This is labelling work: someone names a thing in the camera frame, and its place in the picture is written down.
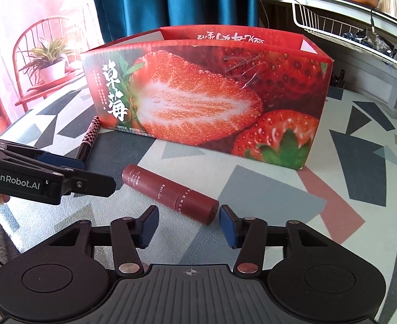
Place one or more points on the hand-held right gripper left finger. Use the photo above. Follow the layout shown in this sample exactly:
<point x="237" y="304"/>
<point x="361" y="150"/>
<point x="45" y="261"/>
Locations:
<point x="147" y="226"/>

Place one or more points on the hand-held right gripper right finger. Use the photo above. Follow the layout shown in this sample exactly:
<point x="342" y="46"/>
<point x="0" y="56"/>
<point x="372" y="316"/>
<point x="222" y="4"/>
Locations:
<point x="228" y="226"/>

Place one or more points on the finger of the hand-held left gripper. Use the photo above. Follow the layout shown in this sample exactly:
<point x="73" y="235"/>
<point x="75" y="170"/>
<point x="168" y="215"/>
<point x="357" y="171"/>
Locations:
<point x="90" y="184"/>
<point x="60" y="162"/>

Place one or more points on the dark red roll-on tube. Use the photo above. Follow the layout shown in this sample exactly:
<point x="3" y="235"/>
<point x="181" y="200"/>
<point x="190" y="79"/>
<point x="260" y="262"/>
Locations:
<point x="168" y="192"/>

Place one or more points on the checkered pen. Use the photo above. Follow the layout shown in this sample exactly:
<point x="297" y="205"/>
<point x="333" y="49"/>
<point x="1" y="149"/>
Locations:
<point x="92" y="131"/>

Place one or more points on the red strawberry print cardboard box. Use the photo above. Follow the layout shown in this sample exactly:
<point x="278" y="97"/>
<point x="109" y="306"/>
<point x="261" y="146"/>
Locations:
<point x="201" y="101"/>

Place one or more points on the blue satin curtain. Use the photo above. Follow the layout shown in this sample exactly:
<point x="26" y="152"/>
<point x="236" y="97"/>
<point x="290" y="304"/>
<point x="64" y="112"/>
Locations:
<point x="185" y="0"/>

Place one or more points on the pile of blue packets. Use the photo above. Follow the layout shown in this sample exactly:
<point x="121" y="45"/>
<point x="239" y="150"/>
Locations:
<point x="367" y="42"/>

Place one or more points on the clear cotton swab box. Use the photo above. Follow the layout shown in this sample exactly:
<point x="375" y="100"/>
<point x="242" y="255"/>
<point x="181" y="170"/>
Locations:
<point x="389" y="3"/>

